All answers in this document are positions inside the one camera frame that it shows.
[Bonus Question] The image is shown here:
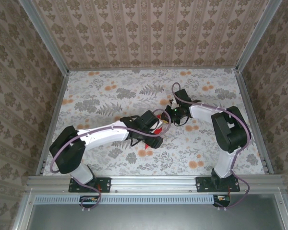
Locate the red paper sheet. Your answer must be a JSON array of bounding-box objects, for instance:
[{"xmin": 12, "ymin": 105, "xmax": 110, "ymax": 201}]
[{"xmin": 144, "ymin": 114, "xmax": 170, "ymax": 150}]

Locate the floral patterned table cover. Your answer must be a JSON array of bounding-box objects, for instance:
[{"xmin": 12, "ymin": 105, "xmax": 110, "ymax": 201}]
[{"xmin": 42, "ymin": 69, "xmax": 267, "ymax": 177}]

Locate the grey metal panel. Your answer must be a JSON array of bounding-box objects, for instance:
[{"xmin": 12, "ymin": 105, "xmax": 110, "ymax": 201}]
[{"xmin": 26, "ymin": 194, "xmax": 285, "ymax": 230}]

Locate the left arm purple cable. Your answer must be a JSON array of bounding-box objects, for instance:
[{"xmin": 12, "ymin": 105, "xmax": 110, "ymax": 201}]
[{"xmin": 49, "ymin": 109, "xmax": 172, "ymax": 213}]

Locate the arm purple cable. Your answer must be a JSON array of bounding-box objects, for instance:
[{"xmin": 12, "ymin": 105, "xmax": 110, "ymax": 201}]
[
  {"xmin": 171, "ymin": 82, "xmax": 252, "ymax": 211},
  {"xmin": 49, "ymin": 109, "xmax": 172, "ymax": 213}
]

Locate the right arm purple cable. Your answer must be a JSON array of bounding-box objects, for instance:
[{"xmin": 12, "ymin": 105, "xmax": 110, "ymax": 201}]
[{"xmin": 171, "ymin": 82, "xmax": 252, "ymax": 211}]

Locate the long aluminium mounting rail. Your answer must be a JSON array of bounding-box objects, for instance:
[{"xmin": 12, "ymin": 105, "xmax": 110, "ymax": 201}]
[{"xmin": 26, "ymin": 174, "xmax": 284, "ymax": 192}]

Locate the thin aluminium table rail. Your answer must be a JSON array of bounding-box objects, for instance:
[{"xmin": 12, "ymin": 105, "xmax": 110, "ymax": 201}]
[{"xmin": 68, "ymin": 68, "xmax": 238, "ymax": 72}]

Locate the slotted grey cable duct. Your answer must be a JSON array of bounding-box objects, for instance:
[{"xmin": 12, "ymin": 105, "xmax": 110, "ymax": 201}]
[{"xmin": 35, "ymin": 194, "xmax": 216, "ymax": 205}]

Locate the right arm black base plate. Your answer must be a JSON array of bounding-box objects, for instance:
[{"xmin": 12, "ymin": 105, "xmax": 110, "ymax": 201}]
[{"xmin": 195, "ymin": 176, "xmax": 240, "ymax": 193}]

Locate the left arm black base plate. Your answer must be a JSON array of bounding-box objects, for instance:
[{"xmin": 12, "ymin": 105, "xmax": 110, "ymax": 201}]
[{"xmin": 68, "ymin": 176, "xmax": 111, "ymax": 193}]

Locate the aluminium table side rail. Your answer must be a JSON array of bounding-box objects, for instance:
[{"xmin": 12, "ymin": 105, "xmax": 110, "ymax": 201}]
[
  {"xmin": 236, "ymin": 70, "xmax": 274, "ymax": 175},
  {"xmin": 36, "ymin": 70, "xmax": 70, "ymax": 177}
]

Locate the aluminium frame post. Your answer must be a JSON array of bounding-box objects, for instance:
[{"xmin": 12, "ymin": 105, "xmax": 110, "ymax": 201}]
[
  {"xmin": 234, "ymin": 0, "xmax": 284, "ymax": 74},
  {"xmin": 18, "ymin": 0, "xmax": 70, "ymax": 75}
]

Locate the aluminium panel frame bar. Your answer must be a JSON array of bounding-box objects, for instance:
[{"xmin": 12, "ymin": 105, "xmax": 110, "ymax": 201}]
[
  {"xmin": 12, "ymin": 189, "xmax": 36, "ymax": 230},
  {"xmin": 275, "ymin": 191, "xmax": 288, "ymax": 230}
]

